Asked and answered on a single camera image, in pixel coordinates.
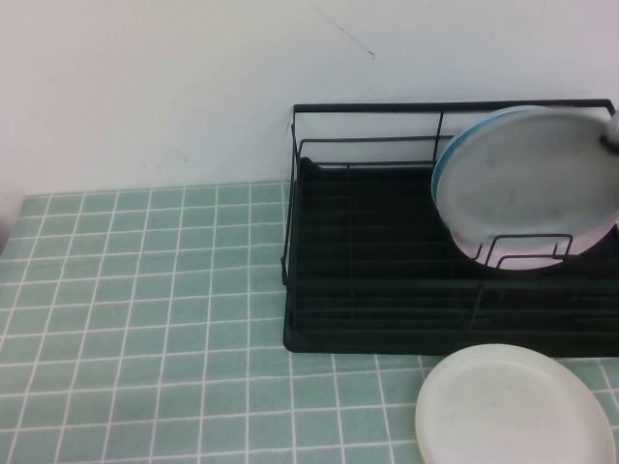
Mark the grey round plate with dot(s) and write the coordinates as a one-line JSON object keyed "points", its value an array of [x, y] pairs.
{"points": [[522, 179]]}

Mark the green tiled tablecloth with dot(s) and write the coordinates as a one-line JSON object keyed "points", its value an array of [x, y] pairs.
{"points": [[145, 299]]}

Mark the white round plate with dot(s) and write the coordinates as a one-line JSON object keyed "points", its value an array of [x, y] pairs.
{"points": [[503, 411]]}

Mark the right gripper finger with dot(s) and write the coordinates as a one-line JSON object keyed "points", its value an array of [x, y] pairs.
{"points": [[611, 135]]}

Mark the yellow round plate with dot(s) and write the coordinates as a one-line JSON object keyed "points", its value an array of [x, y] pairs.
{"points": [[421, 453]]}

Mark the light blue round plate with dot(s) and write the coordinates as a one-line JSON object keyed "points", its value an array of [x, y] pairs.
{"points": [[457, 140]]}

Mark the pink round plate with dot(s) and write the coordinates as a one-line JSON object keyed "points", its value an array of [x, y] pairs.
{"points": [[527, 261]]}

